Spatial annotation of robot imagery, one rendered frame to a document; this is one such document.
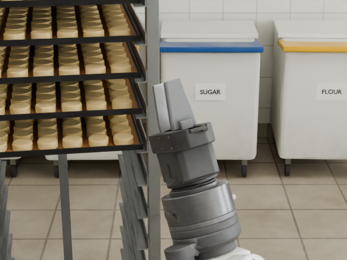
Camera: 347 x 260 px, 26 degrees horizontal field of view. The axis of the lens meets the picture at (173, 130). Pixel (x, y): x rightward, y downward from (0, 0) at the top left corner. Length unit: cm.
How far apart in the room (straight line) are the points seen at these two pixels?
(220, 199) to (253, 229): 277
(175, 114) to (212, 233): 15
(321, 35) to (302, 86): 36
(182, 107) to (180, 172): 8
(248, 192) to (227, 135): 32
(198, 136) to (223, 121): 314
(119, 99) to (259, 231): 192
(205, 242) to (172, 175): 9
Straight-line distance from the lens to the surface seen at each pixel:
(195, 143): 89
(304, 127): 411
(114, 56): 193
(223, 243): 92
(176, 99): 92
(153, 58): 177
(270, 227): 372
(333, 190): 415
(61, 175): 254
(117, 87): 197
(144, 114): 183
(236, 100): 399
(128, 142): 187
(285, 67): 399
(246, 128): 405
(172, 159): 92
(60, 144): 190
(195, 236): 92
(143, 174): 194
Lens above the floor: 175
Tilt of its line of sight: 21 degrees down
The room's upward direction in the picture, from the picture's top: straight up
